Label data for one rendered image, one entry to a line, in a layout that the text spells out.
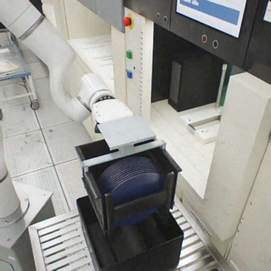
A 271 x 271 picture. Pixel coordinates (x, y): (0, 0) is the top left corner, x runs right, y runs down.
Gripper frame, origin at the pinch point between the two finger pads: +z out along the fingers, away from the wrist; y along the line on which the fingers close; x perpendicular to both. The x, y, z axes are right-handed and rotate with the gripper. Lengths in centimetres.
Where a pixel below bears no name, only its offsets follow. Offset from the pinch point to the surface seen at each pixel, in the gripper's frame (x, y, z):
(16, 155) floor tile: -126, 41, -167
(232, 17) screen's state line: 25.3, -29.8, -3.0
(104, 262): -49, 10, 3
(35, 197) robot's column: -50, 27, -36
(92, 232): -49, 10, -10
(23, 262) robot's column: -65, 37, -19
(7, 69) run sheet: -80, 30, -255
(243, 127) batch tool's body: 4.0, -25.5, 13.3
